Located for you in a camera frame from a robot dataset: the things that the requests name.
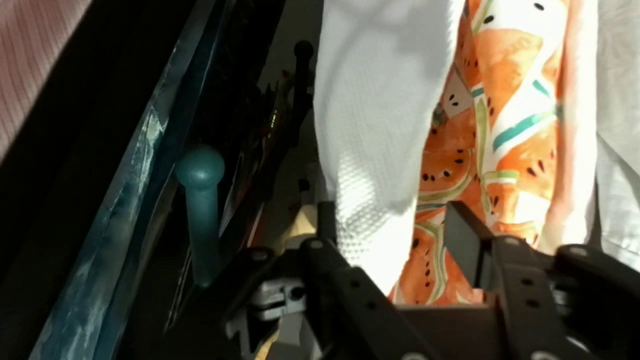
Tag orange watermelon print shirt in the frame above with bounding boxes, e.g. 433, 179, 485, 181
391, 0, 601, 309

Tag pink striped garment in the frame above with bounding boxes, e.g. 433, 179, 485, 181
0, 0, 94, 163

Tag plain white grey shirt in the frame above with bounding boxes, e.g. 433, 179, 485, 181
595, 0, 640, 273

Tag white polo shirt black collar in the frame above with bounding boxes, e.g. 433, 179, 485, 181
310, 0, 468, 296

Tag dark hanging garments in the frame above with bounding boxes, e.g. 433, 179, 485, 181
0, 0, 316, 360

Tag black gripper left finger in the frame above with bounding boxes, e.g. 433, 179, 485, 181
298, 198, 433, 360

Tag shiny teal garment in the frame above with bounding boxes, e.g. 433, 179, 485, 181
28, 0, 226, 360

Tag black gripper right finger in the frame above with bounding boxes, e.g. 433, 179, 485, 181
447, 200, 640, 360

